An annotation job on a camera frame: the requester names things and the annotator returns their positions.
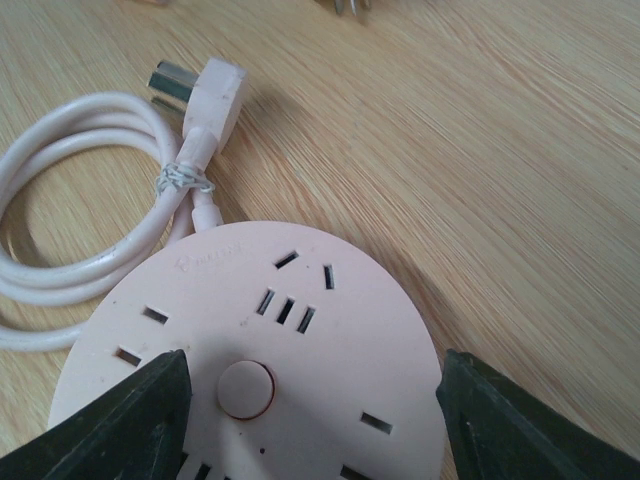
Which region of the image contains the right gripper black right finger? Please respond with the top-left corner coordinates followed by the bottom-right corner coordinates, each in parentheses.
top-left (436, 349), bottom-right (639, 480)

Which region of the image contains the white tiger cube socket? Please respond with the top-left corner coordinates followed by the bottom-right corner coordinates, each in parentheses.
top-left (317, 0), bottom-right (372, 22)

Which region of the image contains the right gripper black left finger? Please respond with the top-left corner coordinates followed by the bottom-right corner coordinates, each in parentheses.
top-left (1, 350), bottom-right (192, 479)

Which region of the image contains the pink socket with cable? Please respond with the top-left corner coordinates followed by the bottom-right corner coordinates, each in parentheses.
top-left (1, 58), bottom-right (446, 479)

